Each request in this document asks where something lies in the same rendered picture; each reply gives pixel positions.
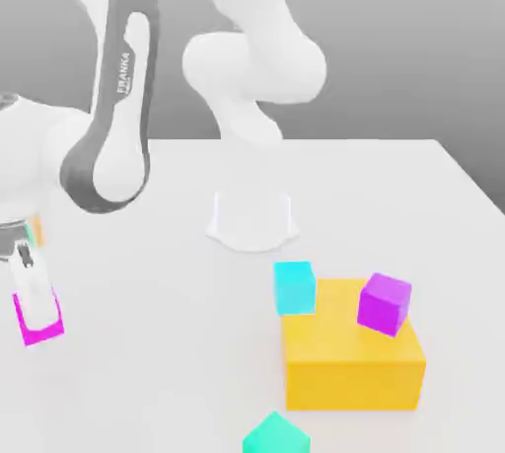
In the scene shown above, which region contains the small cyan cube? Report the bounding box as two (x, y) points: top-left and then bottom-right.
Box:
(272, 260), (318, 317)

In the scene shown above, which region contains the small green cube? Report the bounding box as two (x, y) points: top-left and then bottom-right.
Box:
(241, 411), (312, 453)

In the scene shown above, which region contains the large yellow box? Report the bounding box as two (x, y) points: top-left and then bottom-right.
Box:
(280, 277), (428, 412)

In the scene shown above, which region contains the small purple cube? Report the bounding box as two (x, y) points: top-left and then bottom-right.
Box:
(356, 271), (413, 339)

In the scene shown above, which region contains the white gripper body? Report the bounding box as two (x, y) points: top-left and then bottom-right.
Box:
(8, 250), (61, 332)

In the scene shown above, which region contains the small magenta cube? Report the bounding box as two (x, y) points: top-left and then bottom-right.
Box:
(11, 287), (65, 348)

